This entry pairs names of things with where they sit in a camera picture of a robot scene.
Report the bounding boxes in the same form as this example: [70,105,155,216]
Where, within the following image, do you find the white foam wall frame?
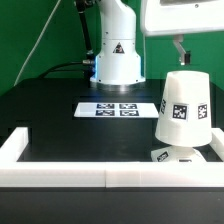
[0,127,224,188]

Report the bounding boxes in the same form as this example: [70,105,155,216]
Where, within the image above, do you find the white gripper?
[140,0,224,65]

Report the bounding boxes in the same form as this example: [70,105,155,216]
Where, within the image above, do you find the black cable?
[19,0,98,84]

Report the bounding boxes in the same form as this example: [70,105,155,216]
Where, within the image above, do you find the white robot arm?
[90,0,224,91]

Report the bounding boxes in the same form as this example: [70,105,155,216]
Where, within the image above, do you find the white cable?
[13,0,63,88]

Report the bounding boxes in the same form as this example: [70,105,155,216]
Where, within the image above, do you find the white lamp shade cone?
[155,71,212,147]

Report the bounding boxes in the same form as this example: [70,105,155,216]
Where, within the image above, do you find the white marker sheet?
[74,102,158,118]

